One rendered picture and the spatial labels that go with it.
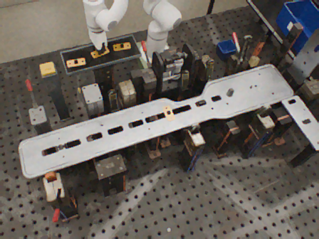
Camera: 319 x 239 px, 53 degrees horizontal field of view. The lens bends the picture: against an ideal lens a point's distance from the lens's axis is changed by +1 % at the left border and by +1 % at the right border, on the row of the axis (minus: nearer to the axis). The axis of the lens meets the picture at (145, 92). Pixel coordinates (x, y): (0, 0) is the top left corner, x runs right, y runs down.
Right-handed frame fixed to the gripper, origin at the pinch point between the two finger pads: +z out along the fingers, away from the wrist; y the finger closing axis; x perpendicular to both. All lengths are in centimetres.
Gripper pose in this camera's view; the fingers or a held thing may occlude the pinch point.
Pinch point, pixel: (100, 49)
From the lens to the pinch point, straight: 154.8
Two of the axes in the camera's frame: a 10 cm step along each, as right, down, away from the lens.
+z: -0.4, 5.4, 8.4
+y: 5.1, 7.3, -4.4
